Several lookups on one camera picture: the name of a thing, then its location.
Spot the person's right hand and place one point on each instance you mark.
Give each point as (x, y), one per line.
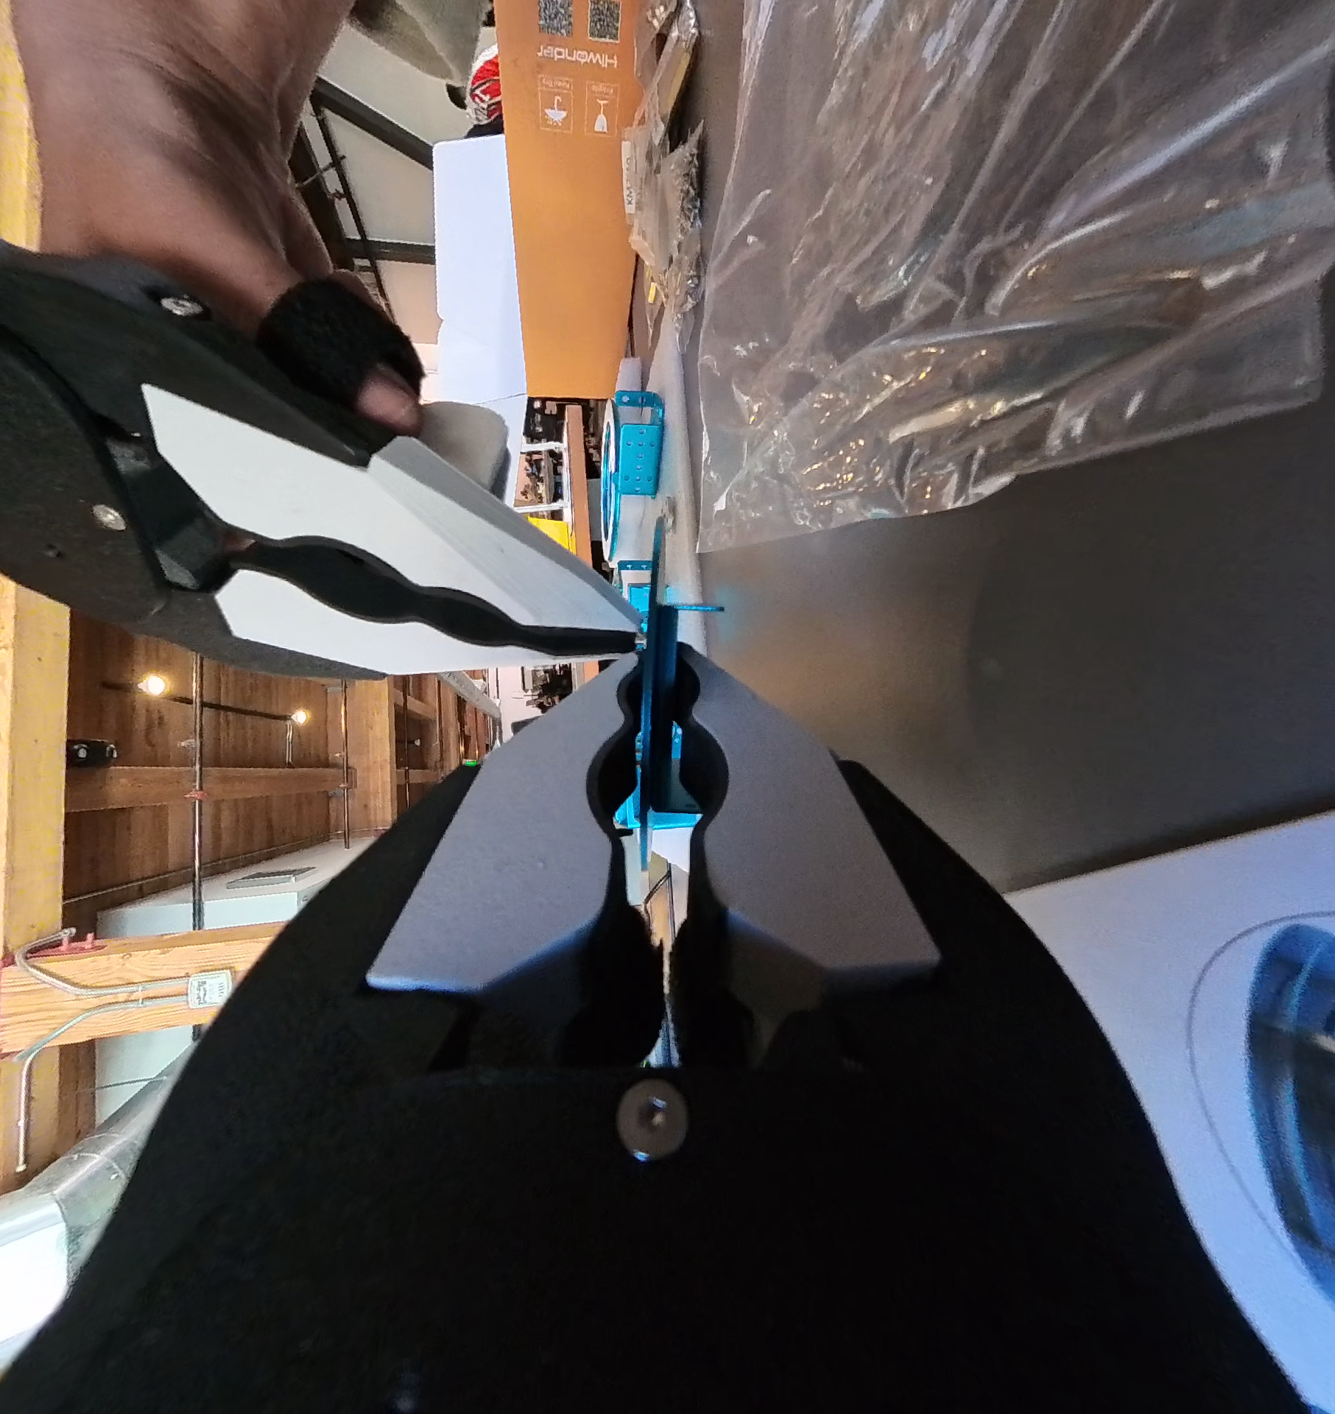
(169, 132)

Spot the wooden crossbeam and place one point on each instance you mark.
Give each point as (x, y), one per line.
(125, 982)

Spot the pile of small screw bags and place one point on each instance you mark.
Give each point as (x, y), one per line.
(667, 187)

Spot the blue round metal plate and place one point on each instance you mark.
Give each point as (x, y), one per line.
(656, 685)

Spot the bent metal conduit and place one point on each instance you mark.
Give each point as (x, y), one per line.
(81, 994)

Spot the silver metal duct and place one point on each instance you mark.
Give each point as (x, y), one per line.
(37, 1225)

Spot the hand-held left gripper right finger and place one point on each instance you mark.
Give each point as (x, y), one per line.
(810, 872)

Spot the red white helmet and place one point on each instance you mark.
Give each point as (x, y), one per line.
(486, 90)

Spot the white cabinet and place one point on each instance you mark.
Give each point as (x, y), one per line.
(247, 894)

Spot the yellow box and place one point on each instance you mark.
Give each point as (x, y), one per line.
(558, 536)

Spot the orange cardboard box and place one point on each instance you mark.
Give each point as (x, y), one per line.
(573, 243)

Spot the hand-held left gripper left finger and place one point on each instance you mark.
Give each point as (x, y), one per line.
(491, 872)

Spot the white box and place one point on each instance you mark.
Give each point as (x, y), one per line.
(473, 265)

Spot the thin metal pipe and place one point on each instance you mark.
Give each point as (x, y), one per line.
(196, 795)

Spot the printed instruction sheet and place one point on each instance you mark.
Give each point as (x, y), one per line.
(1152, 994)

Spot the black wall device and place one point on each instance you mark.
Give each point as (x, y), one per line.
(90, 752)

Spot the blue perforated metal bracket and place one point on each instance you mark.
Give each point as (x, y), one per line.
(638, 464)

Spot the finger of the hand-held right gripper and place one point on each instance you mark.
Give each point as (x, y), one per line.
(314, 618)
(292, 474)

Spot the black metal frame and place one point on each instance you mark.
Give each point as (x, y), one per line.
(358, 187)

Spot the wooden post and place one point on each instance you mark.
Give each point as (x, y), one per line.
(4, 773)

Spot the clear plastic bag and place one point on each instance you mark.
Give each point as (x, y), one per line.
(953, 275)

